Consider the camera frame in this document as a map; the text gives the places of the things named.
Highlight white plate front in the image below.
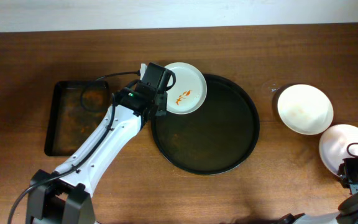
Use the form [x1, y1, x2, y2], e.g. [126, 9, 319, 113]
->
[277, 84, 334, 135]

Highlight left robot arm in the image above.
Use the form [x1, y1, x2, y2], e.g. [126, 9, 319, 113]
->
[24, 63, 176, 223]

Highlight rectangular black tray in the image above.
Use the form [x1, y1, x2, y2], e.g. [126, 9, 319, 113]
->
[44, 81, 110, 156]

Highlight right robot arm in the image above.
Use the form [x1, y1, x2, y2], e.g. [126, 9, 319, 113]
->
[274, 157, 358, 224]

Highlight white plate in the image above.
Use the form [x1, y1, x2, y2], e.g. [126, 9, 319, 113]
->
[165, 62, 207, 114]
[319, 124, 358, 177]
[277, 84, 334, 135]

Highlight round black tray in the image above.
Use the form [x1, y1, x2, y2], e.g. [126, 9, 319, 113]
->
[151, 74, 260, 175]

